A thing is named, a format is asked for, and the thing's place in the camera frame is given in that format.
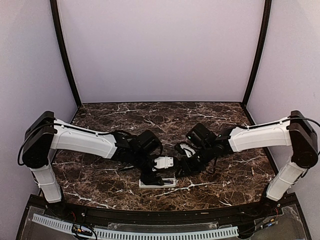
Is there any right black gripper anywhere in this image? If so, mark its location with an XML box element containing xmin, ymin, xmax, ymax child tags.
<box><xmin>175</xmin><ymin>143</ymin><xmax>215</xmax><ymax>178</ymax></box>

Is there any white remote control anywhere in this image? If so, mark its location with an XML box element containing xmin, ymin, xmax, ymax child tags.
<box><xmin>138</xmin><ymin>177</ymin><xmax>178</xmax><ymax>189</ymax></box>

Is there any blue battery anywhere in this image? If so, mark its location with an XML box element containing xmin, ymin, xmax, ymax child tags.
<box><xmin>162</xmin><ymin>178</ymin><xmax>176</xmax><ymax>185</ymax></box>

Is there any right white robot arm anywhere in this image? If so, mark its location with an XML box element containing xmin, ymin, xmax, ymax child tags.
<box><xmin>175</xmin><ymin>110</ymin><xmax>320</xmax><ymax>217</ymax></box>

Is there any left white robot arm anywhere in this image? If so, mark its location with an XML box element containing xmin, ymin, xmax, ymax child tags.
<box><xmin>17</xmin><ymin>111</ymin><xmax>164</xmax><ymax>218</ymax></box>

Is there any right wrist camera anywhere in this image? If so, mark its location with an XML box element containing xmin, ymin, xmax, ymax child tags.
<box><xmin>174</xmin><ymin>142</ymin><xmax>198</xmax><ymax>158</ymax></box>

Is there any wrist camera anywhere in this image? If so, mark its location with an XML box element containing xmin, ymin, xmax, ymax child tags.
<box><xmin>174</xmin><ymin>142</ymin><xmax>198</xmax><ymax>158</ymax></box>
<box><xmin>152</xmin><ymin>156</ymin><xmax>174</xmax><ymax>172</ymax></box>

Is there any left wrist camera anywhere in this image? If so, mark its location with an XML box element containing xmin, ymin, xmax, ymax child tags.
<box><xmin>152</xmin><ymin>156</ymin><xmax>174</xmax><ymax>172</ymax></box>

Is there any white cable duct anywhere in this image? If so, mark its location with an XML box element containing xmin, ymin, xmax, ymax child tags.
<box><xmin>32</xmin><ymin>213</ymin><xmax>239</xmax><ymax>240</ymax></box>

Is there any black front rail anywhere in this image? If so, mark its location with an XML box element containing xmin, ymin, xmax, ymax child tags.
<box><xmin>45</xmin><ymin>201</ymin><xmax>277</xmax><ymax>225</ymax></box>

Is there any right black frame post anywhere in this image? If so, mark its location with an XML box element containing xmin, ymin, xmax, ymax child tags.
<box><xmin>241</xmin><ymin>0</ymin><xmax>272</xmax><ymax>108</ymax></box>

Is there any black frame post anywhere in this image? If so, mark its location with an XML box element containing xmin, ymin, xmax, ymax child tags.
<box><xmin>241</xmin><ymin>0</ymin><xmax>272</xmax><ymax>108</ymax></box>
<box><xmin>49</xmin><ymin>0</ymin><xmax>82</xmax><ymax>108</ymax></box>

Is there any left black frame post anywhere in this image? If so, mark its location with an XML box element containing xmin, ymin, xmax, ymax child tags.
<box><xmin>49</xmin><ymin>0</ymin><xmax>82</xmax><ymax>108</ymax></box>

